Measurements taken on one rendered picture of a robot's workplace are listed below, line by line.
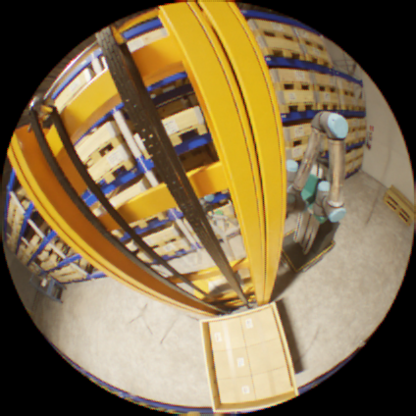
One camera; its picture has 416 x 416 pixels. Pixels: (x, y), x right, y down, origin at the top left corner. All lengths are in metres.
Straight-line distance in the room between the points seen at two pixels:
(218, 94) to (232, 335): 1.72
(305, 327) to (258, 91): 2.45
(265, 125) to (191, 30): 0.20
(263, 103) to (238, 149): 0.09
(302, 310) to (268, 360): 1.03
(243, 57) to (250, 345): 1.79
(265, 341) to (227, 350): 0.40
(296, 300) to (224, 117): 2.38
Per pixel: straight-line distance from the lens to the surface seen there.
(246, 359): 1.69
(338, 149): 0.85
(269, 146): 0.25
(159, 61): 0.36
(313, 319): 2.46
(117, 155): 1.86
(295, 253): 2.31
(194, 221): 0.32
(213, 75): 0.23
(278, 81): 2.20
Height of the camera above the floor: 2.32
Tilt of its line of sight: 37 degrees down
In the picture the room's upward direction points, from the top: 24 degrees counter-clockwise
